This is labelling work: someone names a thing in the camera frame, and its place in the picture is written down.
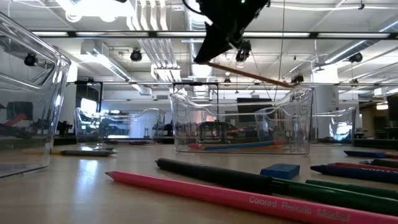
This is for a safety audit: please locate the lit white screen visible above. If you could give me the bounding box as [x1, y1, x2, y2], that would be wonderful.
[80, 98, 98, 113]

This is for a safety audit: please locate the silver ventilation duct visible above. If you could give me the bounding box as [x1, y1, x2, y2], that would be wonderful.
[182, 0, 228, 98]

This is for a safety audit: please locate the green pen with dark cap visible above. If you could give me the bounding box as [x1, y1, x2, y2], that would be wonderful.
[154, 157, 398, 217]

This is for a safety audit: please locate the red-orange eraser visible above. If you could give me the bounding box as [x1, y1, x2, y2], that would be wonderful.
[4, 113, 31, 127]

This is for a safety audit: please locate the clear plastic bin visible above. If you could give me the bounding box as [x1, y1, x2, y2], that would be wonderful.
[169, 86, 314, 156]
[73, 107, 167, 146]
[0, 11, 72, 179]
[254, 106, 358, 146]

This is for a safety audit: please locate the white ceiling pipe bundle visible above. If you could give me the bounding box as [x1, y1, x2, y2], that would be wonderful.
[126, 0, 183, 83]

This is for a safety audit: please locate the white column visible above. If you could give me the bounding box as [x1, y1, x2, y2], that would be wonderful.
[312, 67, 340, 139]

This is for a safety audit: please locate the black background rig frame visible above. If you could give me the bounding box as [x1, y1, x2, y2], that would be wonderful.
[73, 80, 104, 113]

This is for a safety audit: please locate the black monitor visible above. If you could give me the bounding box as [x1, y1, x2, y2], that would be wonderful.
[236, 97, 274, 123]

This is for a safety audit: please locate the yellow pencil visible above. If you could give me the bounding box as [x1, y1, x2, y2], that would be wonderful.
[23, 150, 63, 156]

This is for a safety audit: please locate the blue eraser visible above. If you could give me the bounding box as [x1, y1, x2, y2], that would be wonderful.
[259, 163, 301, 181]
[344, 150, 388, 159]

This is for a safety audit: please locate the blue pencil with red end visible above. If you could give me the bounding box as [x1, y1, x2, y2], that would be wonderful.
[203, 139, 284, 151]

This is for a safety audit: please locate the pink colored pencil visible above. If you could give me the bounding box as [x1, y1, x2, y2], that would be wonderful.
[104, 170, 398, 224]

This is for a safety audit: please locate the blue crayon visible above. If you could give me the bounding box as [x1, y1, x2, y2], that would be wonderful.
[310, 164, 398, 185]

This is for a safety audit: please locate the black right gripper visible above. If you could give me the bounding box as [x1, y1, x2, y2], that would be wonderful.
[193, 0, 271, 63]

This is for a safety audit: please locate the black plastic device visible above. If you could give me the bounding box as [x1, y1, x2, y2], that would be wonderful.
[198, 121, 233, 146]

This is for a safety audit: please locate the black pen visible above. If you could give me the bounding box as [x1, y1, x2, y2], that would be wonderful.
[359, 159, 398, 169]

